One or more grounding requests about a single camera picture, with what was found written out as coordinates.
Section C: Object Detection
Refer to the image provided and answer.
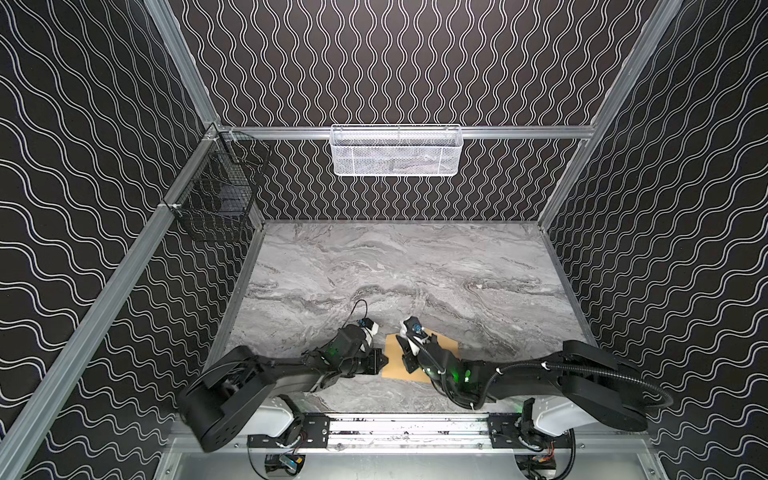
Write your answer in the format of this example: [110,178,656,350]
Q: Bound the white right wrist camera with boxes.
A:
[400,316,429,343]

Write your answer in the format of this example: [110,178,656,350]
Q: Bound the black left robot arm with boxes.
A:
[177,317,388,453]

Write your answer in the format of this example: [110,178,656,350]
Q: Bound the aluminium frame corner post left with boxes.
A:
[144,0,220,125]

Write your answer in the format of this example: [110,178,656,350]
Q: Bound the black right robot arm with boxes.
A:
[395,333,651,445]

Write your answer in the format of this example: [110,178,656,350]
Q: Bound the black wire basket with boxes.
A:
[171,130,274,244]

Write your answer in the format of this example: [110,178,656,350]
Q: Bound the aluminium back crossbar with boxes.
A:
[224,125,595,141]

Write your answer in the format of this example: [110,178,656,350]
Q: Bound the aluminium frame corner post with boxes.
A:
[144,0,220,125]
[538,0,683,232]

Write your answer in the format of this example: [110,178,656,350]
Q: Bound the white wire mesh basket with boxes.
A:
[329,134,464,177]

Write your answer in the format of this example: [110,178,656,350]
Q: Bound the brown paper envelope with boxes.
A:
[380,332,461,385]

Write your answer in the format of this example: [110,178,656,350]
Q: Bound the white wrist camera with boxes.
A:
[358,317,379,349]
[400,316,429,343]

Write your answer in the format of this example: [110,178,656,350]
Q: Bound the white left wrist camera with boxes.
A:
[358,317,379,349]

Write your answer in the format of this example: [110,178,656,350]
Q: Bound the aluminium frame corner post right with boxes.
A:
[538,0,683,232]

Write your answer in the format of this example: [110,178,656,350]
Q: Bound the aluminium left side rail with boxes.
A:
[0,125,220,480]

